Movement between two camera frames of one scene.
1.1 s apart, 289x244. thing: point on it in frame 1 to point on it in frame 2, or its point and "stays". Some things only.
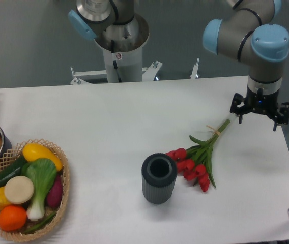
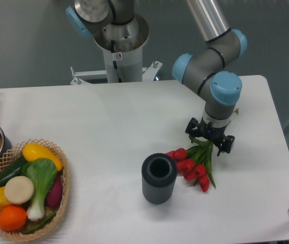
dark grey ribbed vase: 159,172 stays
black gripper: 268,103 to 208,131
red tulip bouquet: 194,163 stays
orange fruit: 12,218 stays
